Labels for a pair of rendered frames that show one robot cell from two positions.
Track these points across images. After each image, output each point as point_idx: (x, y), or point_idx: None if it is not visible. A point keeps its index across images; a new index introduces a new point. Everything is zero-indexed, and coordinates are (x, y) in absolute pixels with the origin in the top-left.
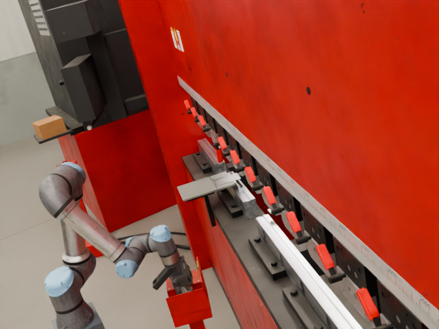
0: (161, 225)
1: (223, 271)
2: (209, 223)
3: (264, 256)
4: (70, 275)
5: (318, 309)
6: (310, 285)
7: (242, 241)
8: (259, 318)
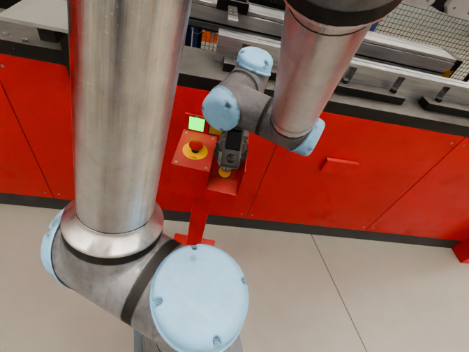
0: (248, 47)
1: (48, 163)
2: (8, 100)
3: (272, 70)
4: (220, 249)
5: (380, 79)
6: (366, 64)
7: (211, 72)
8: (257, 142)
